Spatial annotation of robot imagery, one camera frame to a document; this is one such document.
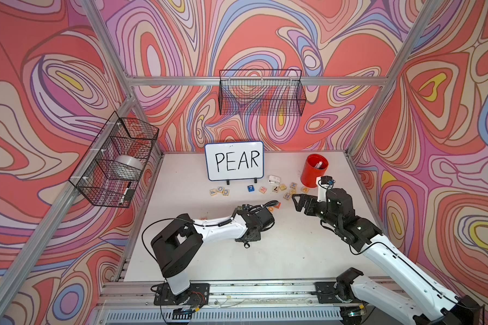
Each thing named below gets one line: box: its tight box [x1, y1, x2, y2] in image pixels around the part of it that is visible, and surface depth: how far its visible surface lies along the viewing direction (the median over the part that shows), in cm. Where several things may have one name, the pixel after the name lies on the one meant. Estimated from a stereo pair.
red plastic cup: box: [300, 153, 329, 188], surface depth 101 cm
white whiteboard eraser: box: [267, 175, 281, 186], surface depth 107 cm
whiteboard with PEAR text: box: [204, 140, 265, 185], surface depth 103 cm
